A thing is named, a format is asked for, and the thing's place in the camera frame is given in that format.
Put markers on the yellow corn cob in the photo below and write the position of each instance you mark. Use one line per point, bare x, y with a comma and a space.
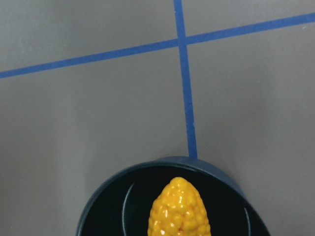
178, 211

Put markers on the brown table mat blue grid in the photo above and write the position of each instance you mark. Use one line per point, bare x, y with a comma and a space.
89, 87

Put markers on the dark blue saucepan purple handle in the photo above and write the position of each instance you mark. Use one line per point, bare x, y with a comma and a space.
121, 206

